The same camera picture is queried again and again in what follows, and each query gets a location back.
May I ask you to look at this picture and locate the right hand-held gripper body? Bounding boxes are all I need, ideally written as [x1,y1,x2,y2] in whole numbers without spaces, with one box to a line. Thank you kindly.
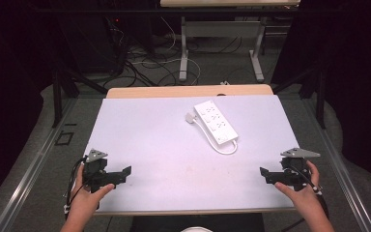
[279,147,322,191]

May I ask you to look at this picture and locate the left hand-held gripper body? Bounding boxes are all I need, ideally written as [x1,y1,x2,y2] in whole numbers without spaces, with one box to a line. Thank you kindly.
[82,148,118,194]

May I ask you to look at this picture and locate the white power strip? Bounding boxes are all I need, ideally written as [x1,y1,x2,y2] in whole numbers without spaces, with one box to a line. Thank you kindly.
[193,100,240,145]

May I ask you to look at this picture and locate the person's left hand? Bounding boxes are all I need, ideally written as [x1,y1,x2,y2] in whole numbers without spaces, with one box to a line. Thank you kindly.
[67,163,116,221]

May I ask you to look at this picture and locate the person's right hand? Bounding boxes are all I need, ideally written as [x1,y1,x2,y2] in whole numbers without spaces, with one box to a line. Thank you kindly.
[273,159,324,216]

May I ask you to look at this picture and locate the white table mat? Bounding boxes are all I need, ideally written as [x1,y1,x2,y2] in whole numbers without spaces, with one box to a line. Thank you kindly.
[82,94,301,215]

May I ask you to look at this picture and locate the person's dark clothing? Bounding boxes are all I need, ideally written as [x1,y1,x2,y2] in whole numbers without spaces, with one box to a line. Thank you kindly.
[130,213,266,232]

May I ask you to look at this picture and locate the black metal stand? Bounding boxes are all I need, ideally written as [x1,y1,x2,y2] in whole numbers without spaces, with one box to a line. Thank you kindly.
[271,65,328,131]
[51,68,109,129]

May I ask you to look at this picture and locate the wooden table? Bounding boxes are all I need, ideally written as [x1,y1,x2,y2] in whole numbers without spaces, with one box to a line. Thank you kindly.
[93,84,298,217]

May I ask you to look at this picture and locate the dark curtain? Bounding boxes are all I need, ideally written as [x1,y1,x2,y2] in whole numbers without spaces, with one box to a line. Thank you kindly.
[0,0,61,215]
[270,0,371,194]

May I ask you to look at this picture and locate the dark computer tower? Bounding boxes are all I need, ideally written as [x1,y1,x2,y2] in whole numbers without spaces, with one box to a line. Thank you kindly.
[57,14,128,75]

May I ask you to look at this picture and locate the desk with white legs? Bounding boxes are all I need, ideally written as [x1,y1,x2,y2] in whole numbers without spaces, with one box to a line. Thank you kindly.
[159,0,301,83]

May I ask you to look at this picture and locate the left hand-held gripper black cable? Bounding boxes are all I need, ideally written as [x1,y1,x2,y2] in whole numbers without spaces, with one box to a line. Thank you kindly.
[63,156,89,220]

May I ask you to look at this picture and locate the hand-held gripper black cable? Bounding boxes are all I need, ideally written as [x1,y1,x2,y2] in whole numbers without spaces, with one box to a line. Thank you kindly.
[63,156,89,220]
[281,164,330,232]

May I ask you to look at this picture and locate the right hand-held gripper black cable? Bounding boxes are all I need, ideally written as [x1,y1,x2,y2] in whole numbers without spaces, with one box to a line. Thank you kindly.
[281,164,330,232]

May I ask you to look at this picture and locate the metal floor rail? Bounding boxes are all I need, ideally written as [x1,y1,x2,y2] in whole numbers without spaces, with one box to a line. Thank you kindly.
[0,98,79,232]
[301,98,371,232]

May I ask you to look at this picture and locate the white power strip cable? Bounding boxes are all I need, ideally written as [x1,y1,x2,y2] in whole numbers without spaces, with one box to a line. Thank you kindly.
[193,116,239,156]

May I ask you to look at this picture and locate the bundle of black floor cables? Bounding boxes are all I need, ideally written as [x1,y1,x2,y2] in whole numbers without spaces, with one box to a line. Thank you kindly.
[101,17,179,89]

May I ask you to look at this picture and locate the white floor cable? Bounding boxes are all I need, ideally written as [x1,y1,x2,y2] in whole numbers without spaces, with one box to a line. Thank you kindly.
[130,15,203,87]

